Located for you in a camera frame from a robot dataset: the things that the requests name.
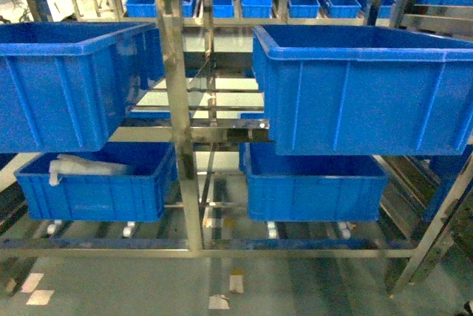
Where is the blue bin lower right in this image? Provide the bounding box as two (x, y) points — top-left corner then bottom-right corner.
(239, 142), (388, 222)

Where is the large blue bin upper right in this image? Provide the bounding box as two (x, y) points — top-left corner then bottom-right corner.
(252, 25), (472, 156)

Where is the large blue bin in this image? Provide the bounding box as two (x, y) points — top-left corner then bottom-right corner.
(1, 22), (165, 154)
(252, 25), (472, 156)

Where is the blue bin lower left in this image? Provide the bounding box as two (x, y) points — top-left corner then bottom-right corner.
(15, 142), (177, 222)

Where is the white plastic bag in bin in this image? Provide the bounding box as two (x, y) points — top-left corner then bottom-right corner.
(49, 154), (134, 186)

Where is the large blue bin upper left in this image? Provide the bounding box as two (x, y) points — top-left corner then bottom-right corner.
(1, 22), (165, 154)

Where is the steel rack vertical post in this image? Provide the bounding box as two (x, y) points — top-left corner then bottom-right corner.
(155, 0), (203, 251)

